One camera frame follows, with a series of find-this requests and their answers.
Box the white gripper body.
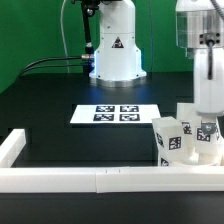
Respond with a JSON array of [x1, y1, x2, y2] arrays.
[[193, 48, 224, 116]]

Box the white round stool seat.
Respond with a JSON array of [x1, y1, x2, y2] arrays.
[[158, 139, 224, 167]]

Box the white marker sheet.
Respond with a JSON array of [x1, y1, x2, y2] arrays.
[[70, 104, 160, 124]]

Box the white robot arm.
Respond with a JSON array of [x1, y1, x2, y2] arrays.
[[90, 0, 224, 134]]

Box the white U-shaped fence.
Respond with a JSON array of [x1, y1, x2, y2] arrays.
[[0, 129, 224, 193]]

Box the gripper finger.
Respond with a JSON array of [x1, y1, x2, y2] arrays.
[[201, 116, 215, 134]]

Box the black cables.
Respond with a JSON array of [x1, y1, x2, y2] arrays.
[[19, 54, 96, 78]]

